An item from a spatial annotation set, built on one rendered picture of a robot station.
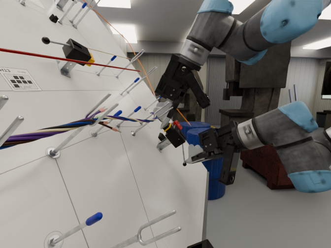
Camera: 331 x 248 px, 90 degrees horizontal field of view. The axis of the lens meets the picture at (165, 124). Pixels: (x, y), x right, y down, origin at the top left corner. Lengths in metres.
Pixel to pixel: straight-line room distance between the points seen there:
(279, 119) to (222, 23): 0.26
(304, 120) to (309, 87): 8.86
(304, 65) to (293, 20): 8.74
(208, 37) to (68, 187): 0.42
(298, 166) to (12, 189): 0.49
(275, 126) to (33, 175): 0.45
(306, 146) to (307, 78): 8.79
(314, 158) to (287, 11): 0.28
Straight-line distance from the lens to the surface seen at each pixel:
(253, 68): 3.73
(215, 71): 6.90
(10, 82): 0.37
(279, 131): 0.45
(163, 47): 6.08
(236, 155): 0.52
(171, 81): 0.46
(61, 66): 0.47
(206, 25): 0.46
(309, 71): 9.28
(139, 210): 0.38
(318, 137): 0.58
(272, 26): 0.37
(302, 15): 0.37
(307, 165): 0.46
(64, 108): 0.38
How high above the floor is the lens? 1.26
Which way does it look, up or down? 10 degrees down
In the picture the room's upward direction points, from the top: straight up
